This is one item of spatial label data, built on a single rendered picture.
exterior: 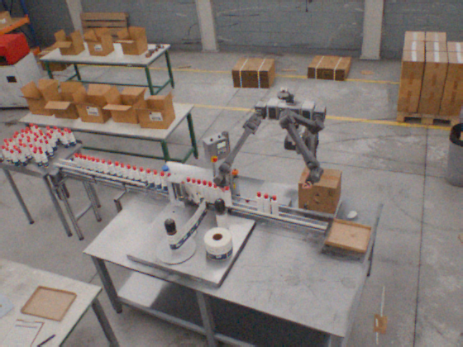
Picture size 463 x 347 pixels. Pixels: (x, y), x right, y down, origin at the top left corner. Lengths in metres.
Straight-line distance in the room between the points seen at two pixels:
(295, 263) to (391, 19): 5.90
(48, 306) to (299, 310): 1.79
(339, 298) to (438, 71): 3.92
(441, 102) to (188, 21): 5.30
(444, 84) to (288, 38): 3.50
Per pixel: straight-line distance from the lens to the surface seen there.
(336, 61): 7.94
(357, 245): 3.43
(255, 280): 3.20
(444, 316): 4.21
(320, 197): 3.55
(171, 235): 3.29
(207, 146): 3.43
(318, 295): 3.11
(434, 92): 6.42
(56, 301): 3.54
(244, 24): 9.02
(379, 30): 8.44
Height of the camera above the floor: 3.28
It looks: 36 degrees down
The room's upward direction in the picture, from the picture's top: 8 degrees counter-clockwise
